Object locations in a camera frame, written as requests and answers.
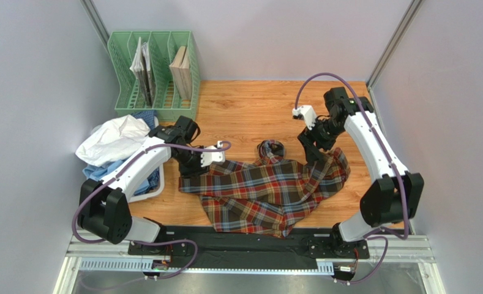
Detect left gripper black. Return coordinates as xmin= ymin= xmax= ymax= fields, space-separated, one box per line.
xmin=173 ymin=146 xmax=210 ymax=181

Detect plaid long sleeve shirt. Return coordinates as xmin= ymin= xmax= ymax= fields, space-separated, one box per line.
xmin=179 ymin=140 xmax=351 ymax=238

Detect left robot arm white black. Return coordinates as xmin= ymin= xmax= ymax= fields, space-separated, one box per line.
xmin=72 ymin=116 xmax=225 ymax=244

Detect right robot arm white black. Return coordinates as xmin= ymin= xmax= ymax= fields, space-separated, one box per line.
xmin=292 ymin=87 xmax=424 ymax=243

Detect light blue shirt in basket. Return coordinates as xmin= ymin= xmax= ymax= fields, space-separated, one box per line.
xmin=82 ymin=160 xmax=151 ymax=196

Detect dark blue patterned shirt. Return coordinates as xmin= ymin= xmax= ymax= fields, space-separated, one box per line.
xmin=132 ymin=110 xmax=157 ymax=125

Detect white shirt in basket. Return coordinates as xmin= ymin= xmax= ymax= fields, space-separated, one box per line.
xmin=75 ymin=115 xmax=151 ymax=167

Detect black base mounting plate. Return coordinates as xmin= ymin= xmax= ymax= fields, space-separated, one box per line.
xmin=90 ymin=224 xmax=378 ymax=270

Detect green plastic file organizer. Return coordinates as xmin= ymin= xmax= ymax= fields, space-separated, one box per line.
xmin=107 ymin=31 xmax=201 ymax=122

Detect beige book in organizer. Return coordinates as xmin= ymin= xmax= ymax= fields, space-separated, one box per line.
xmin=169 ymin=46 xmax=193 ymax=104

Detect white laundry basket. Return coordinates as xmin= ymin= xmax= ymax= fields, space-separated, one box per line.
xmin=85 ymin=116 xmax=165 ymax=203

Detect magazines in organizer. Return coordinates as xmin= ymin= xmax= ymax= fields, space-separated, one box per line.
xmin=130 ymin=37 xmax=156 ymax=107

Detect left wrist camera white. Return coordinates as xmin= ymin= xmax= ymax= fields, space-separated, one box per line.
xmin=200 ymin=141 xmax=226 ymax=167

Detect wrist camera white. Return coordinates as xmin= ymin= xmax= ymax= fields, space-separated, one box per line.
xmin=292 ymin=105 xmax=317 ymax=130
xmin=200 ymin=141 xmax=226 ymax=167

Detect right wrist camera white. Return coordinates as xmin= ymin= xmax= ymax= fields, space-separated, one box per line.
xmin=292 ymin=105 xmax=317 ymax=130

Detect aluminium frame rail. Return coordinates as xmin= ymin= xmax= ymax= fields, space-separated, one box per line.
xmin=54 ymin=234 xmax=445 ymax=293

